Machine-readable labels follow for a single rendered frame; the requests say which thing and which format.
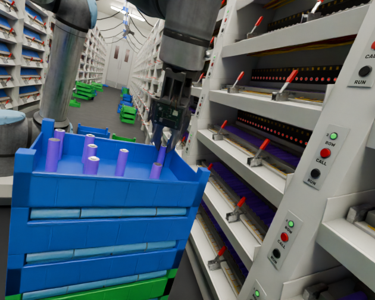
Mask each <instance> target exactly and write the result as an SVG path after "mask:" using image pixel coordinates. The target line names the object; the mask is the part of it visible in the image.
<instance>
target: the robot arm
mask: <svg viewBox="0 0 375 300"><path fill-rule="evenodd" d="M30 1H31V2H33V3H34V4H36V5H38V6H40V7H42V8H44V9H46V10H48V11H50V12H52V13H54V14H56V16H55V20H56V21H55V27H54V34H53V38H52V44H51V50H50V55H49V61H48V67H47V71H46V77H45V84H44V88H43V94H42V100H41V105H40V111H37V112H35V113H34V115H33V118H28V117H26V115H25V113H23V112H19V111H14V110H0V177H8V176H13V174H14V159H15V153H16V152H17V150H18V149H19V148H26V149H29V148H30V147H31V146H32V144H33V142H34V141H35V140H36V138H37V137H38V136H39V134H40V132H41V127H42V120H43V119H44V118H50V119H54V120H55V125H54V131H55V129H63V130H65V132H66V133H73V131H72V130H73V126H72V124H71V123H70V121H69V119H68V118H67V111H68V107H69V104H70V99H71V95H72V92H73V88H74V83H75V80H76V75H77V71H78V67H79V63H80V59H81V56H82V51H83V47H84V44H85V39H86V34H87V33H88V30H89V29H94V28H95V25H96V21H97V15H98V10H97V4H96V1H95V0H30ZM126 1H127V2H129V3H131V4H133V5H134V6H135V7H136V8H137V9H138V10H139V11H140V12H141V13H142V14H144V15H146V16H148V17H152V18H159V19H162V20H165V23H164V30H163V34H162V39H161V47H160V54H159V59H160V60H161V61H163V64H162V69H163V70H164V71H165V74H164V80H163V84H162V90H159V92H157V93H156V94H155V95H154V96H152V97H151V103H150V107H149V114H148V121H150V120H151V121H152V125H153V127H152V136H151V143H154V145H155V147H156V149H157V151H159V150H160V146H161V144H162V140H161V137H162V135H163V128H164V127H168V128H170V129H171V136H170V138H169V141H170V142H169V143H168V145H167V149H166V152H165V153H169V152H170V151H171V150H172V149H173V148H174V147H175V146H176V145H177V143H178V141H179V140H180V138H181V137H182V135H183V134H184V133H185V131H186V130H187V129H188V127H189V124H190V115H191V112H192V111H190V110H189V106H190V105H191V102H190V95H191V91H192V79H195V78H196V75H197V72H198V71H201V70H203V67H204V64H205V58H209V57H210V53H209V52H207V50H208V49H209V46H210V41H211V38H212V36H213V31H214V28H215V24H216V21H217V17H218V13H219V10H220V6H221V2H222V0H126Z"/></svg>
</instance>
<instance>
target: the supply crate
mask: <svg viewBox="0 0 375 300"><path fill-rule="evenodd" d="M54 125H55V120H54V119H50V118H44V119H43V120H42V127H41V132H40V134H39V136H38V137H37V138H36V140H35V141H34V142H33V144H32V146H31V147H30V148H29V149H26V148H19V149H18V150H17V152H16V153H15V159H14V174H13V183H12V200H11V207H12V208H19V207H199V205H200V203H201V199H202V196H203V194H204V190H205V187H206V185H207V181H208V179H209V176H210V173H211V172H210V171H209V170H208V169H207V168H204V167H198V169H197V172H195V171H194V170H193V169H192V168H191V167H190V166H189V165H188V164H187V163H186V162H185V161H184V160H183V159H182V158H181V157H180V156H179V155H178V154H177V153H176V152H175V151H174V150H175V147H176V146H175V147H174V148H173V149H172V150H171V151H170V152H169V153H166V154H165V158H164V163H163V165H162V169H161V173H160V177H159V179H150V178H149V177H150V173H151V169H152V165H153V163H155V162H157V158H158V153H159V151H157V149H156V147H155V146H154V145H147V144H142V143H134V142H126V141H122V140H114V139H106V138H101V137H95V140H94V145H96V146H98V150H97V153H96V157H97V158H99V159H100V160H99V167H98V172H97V175H93V174H83V167H84V164H83V163H82V155H83V148H84V144H85V137H86V135H78V134H74V133H66V132H65V136H64V145H63V150H62V159H61V160H58V167H57V172H48V171H45V165H46V155H47V149H48V139H49V138H54V132H55V131H54ZM120 149H126V150H128V151H129V154H128V157H127V162H126V168H125V171H124V176H123V177H120V176H114V174H115V168H116V165H117V160H118V154H119V151H120Z"/></svg>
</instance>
